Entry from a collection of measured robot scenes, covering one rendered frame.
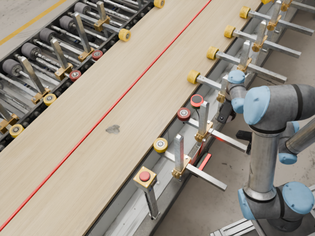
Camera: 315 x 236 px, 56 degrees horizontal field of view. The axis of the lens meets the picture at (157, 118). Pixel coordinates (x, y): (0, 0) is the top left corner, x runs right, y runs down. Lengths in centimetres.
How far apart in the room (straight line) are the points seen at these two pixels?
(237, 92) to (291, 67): 214
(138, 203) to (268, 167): 97
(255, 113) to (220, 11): 163
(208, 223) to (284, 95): 164
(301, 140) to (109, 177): 94
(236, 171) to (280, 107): 172
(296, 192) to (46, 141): 133
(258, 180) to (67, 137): 112
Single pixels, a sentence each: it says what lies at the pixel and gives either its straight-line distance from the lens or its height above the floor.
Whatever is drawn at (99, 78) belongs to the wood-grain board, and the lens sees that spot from 203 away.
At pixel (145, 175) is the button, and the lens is 122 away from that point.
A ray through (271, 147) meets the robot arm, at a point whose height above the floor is 148.
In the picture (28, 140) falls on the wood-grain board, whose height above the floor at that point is 90.
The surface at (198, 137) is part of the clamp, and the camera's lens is 172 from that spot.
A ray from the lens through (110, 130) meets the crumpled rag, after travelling 176.
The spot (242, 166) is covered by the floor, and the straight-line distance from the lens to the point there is 265.
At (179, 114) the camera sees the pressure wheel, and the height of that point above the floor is 91.
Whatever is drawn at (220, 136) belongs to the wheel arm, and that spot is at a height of 86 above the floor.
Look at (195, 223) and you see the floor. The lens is 243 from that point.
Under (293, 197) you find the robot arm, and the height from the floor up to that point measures 127.
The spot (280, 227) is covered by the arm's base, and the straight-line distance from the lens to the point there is 139.
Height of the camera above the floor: 235
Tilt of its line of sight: 55 degrees down
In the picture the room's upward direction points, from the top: 7 degrees counter-clockwise
